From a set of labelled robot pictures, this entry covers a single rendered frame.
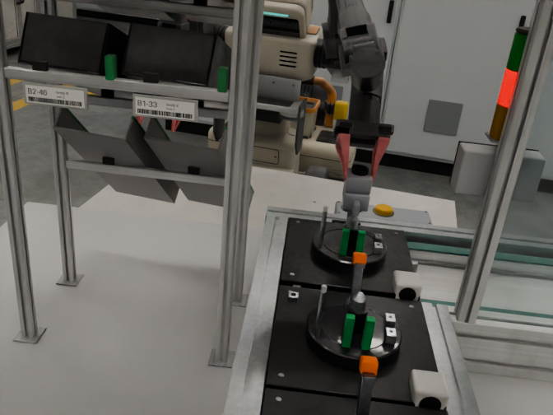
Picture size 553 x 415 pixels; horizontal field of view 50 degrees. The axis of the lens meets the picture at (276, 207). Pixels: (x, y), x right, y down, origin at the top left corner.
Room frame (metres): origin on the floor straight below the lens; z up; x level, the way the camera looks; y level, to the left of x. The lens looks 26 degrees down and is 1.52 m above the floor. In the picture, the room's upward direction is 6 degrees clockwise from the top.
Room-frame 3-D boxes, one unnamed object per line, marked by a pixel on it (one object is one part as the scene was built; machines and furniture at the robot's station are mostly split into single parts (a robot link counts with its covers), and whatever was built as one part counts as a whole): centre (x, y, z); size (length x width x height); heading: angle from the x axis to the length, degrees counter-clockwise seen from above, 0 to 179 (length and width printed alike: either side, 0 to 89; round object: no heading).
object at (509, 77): (0.84, -0.33, 1.33); 0.05 x 0.05 x 0.05
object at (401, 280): (0.87, -0.24, 0.97); 0.05 x 0.05 x 0.04; 88
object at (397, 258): (0.97, -0.14, 0.96); 0.24 x 0.24 x 0.02; 88
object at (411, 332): (0.71, -0.13, 1.01); 0.24 x 0.24 x 0.13; 88
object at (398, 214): (1.18, -0.24, 0.93); 0.21 x 0.07 x 0.06; 88
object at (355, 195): (0.97, -0.14, 1.11); 0.08 x 0.04 x 0.07; 178
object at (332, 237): (0.97, -0.14, 0.98); 0.14 x 0.14 x 0.02
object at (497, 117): (0.84, -0.33, 1.28); 0.05 x 0.05 x 0.05
